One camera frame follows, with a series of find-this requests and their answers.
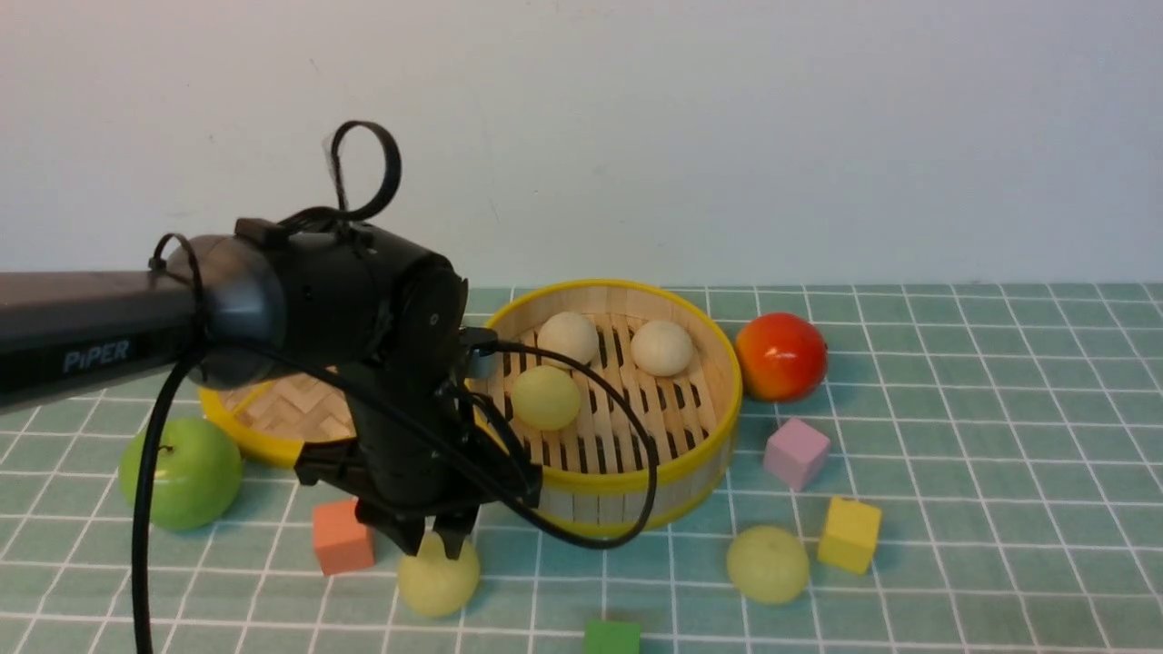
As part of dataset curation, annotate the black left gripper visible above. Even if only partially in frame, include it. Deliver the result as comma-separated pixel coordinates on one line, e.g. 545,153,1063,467
293,363,543,561

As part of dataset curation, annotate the yellow-green bun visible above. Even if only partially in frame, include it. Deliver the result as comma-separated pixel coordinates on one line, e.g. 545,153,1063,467
726,525,809,605
511,365,582,431
395,531,481,618

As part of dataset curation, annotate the white bun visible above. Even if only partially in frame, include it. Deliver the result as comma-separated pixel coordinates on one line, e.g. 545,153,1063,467
536,312,600,365
632,320,695,378

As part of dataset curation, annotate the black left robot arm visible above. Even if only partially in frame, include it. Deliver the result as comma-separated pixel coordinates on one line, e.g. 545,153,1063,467
1,223,542,559

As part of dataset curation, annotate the bamboo steamer lid yellow rim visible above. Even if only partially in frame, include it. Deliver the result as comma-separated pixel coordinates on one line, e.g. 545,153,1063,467
198,374,354,470

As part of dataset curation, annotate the bamboo steamer tray yellow rim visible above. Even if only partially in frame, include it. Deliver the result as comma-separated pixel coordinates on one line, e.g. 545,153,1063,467
469,279,744,538

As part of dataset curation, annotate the orange cube block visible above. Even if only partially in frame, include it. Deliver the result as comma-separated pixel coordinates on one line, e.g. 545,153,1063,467
312,500,374,576

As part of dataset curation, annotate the green cube block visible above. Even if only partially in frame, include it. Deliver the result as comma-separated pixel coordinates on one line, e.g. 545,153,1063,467
584,619,642,654

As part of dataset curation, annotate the green apple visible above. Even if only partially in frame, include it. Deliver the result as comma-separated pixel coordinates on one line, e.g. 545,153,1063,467
150,417,244,531

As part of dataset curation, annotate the pink cube block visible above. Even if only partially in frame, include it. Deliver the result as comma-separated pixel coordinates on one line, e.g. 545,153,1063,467
761,418,832,492

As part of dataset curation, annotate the red tomato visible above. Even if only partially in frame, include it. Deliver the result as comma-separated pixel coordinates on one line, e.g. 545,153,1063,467
734,313,830,404

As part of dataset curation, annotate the yellow cube block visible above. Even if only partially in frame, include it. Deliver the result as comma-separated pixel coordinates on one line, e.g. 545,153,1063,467
816,496,883,575

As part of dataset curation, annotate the green checkered tablecloth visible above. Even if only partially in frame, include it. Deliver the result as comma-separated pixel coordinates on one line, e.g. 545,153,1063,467
0,283,1163,654

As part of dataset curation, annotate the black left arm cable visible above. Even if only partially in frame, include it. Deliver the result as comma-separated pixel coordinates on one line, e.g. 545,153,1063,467
131,121,661,654

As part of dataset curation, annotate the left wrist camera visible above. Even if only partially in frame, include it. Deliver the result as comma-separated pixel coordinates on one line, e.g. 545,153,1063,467
461,326,499,381

